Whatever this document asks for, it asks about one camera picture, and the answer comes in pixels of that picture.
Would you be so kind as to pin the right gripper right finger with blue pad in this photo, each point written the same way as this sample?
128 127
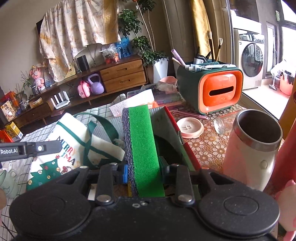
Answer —
178 176

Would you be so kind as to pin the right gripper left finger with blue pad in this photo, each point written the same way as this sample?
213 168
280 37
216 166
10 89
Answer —
115 175

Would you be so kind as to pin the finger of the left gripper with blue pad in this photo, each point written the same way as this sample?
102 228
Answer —
24 150

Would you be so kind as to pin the green and grey sponge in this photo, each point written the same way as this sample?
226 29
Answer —
144 175

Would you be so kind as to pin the Merry Christmas canvas tote bag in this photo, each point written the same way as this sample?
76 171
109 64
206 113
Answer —
91 145

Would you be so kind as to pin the orange gift bag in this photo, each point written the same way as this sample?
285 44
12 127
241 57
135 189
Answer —
4 137

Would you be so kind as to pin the yellow carton box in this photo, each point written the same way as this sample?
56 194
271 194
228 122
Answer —
14 132

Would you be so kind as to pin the red cardboard box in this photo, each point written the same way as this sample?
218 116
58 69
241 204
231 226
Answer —
165 126

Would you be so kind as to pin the light green ceramic mug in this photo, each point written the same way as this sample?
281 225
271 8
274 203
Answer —
8 183

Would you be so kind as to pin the white wifi router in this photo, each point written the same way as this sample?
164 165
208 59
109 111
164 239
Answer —
60 100

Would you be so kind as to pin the white steel thermos cup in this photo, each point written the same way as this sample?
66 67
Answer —
253 144

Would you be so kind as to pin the pink doll figure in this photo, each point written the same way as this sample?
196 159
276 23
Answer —
36 74

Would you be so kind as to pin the purple kettlebell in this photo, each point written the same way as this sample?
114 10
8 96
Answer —
96 88

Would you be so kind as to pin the pink small case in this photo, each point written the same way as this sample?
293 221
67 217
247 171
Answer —
84 89

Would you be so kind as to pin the green orange tissue box organizer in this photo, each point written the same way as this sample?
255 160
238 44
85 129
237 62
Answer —
211 86

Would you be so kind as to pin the wooden TV console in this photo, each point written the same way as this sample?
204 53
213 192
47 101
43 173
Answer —
125 74

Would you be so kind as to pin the black cylindrical speaker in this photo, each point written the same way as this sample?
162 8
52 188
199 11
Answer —
83 63

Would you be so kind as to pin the bag of snacks on console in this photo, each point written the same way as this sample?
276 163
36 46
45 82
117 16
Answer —
109 53

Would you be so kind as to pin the floral draped cloth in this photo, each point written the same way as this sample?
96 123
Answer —
70 26

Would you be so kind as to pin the white washing machine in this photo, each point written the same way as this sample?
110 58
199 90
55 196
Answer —
249 56

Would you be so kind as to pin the yellow curtain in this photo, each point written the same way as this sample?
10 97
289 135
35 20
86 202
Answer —
201 26

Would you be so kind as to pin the potted green tree white planter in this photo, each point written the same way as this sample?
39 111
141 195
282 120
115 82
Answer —
135 21

